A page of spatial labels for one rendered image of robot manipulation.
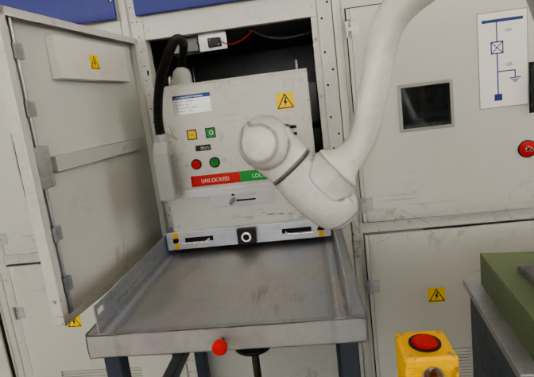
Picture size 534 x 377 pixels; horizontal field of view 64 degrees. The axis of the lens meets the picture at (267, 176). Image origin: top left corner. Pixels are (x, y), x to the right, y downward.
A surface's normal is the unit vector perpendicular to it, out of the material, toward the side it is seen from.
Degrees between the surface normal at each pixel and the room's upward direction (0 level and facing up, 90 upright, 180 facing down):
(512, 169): 90
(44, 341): 90
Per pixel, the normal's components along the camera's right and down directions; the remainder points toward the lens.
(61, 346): -0.09, 0.18
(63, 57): 0.97, -0.08
